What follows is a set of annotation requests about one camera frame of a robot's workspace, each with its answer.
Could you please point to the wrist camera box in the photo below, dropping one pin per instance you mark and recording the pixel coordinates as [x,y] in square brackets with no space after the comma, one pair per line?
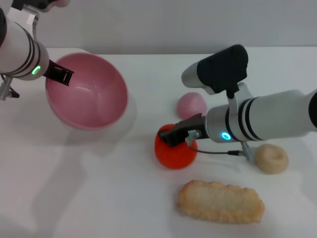
[44,3]
[220,69]

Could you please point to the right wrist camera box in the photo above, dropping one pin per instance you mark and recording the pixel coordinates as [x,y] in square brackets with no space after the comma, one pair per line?
[220,69]

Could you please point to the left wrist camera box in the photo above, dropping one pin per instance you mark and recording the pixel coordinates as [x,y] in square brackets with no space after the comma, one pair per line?
[44,3]

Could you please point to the pink dome-shaped bun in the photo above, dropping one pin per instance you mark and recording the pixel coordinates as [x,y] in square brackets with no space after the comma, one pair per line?
[189,105]

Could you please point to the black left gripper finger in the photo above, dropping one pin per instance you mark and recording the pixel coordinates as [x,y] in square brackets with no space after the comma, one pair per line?
[60,74]

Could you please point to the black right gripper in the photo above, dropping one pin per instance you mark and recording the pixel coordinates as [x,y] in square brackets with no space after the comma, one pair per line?
[195,125]

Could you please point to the pink plastic bowl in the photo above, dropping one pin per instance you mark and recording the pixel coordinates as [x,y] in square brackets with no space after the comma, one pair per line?
[91,104]

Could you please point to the fried breaded cutlet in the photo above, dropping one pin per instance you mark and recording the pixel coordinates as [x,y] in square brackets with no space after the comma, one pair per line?
[220,202]

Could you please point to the orange toy fruit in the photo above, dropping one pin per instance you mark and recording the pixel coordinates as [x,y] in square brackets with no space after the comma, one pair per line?
[173,157]

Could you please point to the beige round bun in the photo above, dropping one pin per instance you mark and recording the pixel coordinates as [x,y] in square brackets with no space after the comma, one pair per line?
[271,160]

